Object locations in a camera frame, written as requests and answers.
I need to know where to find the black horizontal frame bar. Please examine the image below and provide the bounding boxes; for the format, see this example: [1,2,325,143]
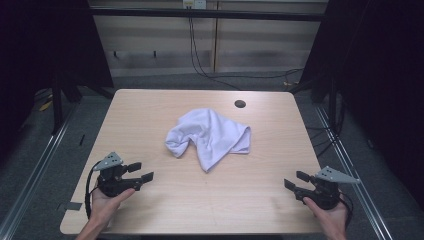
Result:
[89,7,327,23]

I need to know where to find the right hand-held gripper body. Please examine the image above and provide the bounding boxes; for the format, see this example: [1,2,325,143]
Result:
[294,165,362,211]

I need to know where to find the black curtain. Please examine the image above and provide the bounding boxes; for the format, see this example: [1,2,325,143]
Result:
[0,0,114,161]
[299,0,424,211]

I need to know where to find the person's right hand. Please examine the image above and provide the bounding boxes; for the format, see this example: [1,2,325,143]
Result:
[302,195,350,235]

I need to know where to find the aluminium floor rail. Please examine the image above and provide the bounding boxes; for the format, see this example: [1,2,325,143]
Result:
[314,104,395,240]
[0,102,80,240]

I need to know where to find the black cable along floor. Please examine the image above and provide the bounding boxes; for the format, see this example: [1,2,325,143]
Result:
[205,67,305,82]

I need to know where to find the person's left hand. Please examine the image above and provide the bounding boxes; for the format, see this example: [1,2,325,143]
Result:
[89,187,137,231]

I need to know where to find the bundle of black floor cables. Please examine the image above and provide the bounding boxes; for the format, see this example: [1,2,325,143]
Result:
[305,93,348,158]

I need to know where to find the left hand-held gripper black cable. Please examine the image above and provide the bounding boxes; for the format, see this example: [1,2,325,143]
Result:
[84,160,102,220]

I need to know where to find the white towel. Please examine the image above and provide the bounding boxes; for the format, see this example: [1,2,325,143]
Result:
[164,107,252,174]

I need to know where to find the black metal stand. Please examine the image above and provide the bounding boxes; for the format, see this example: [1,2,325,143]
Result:
[49,68,115,136]
[287,71,341,129]

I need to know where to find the hand-held gripper black cable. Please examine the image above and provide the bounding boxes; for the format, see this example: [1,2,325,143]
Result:
[337,192,355,229]
[84,160,102,220]

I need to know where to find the yellow floor object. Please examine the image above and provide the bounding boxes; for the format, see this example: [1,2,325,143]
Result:
[38,99,54,113]

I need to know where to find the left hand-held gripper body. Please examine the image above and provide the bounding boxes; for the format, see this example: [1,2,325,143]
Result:
[92,151,144,198]

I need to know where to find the black hanging wall cable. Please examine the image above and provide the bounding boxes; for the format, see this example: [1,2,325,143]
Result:
[187,15,242,91]

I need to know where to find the white wall socket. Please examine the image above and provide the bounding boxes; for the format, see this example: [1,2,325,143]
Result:
[182,0,208,10]

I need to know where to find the right hand-held gripper black cable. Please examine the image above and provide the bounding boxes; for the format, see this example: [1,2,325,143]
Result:
[337,192,355,229]

